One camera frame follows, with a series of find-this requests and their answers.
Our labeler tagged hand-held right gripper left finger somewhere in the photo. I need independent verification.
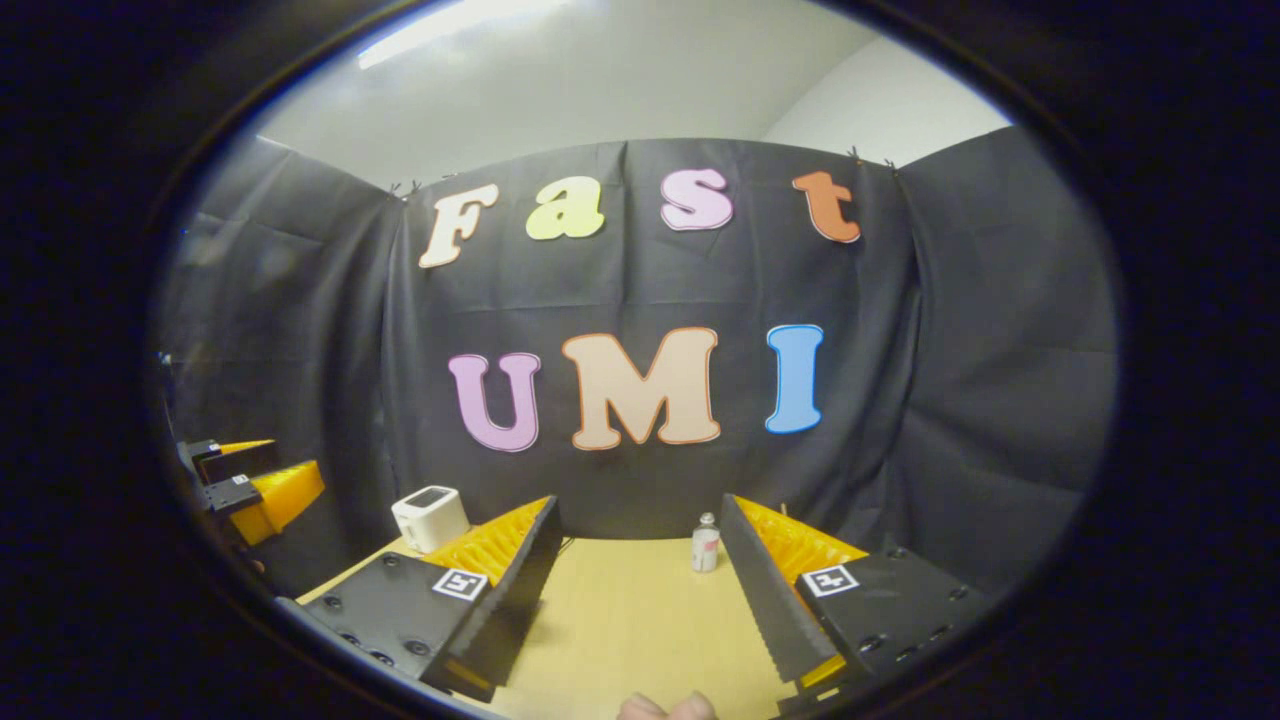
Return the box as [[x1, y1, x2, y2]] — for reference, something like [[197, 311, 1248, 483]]
[[273, 495, 564, 703]]

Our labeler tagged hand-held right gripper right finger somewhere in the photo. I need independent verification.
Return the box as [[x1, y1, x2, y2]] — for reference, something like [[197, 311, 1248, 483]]
[[719, 493, 988, 714]]

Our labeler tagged white toaster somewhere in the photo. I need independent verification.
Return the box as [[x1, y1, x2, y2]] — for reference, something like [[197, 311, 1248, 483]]
[[391, 486, 471, 554]]

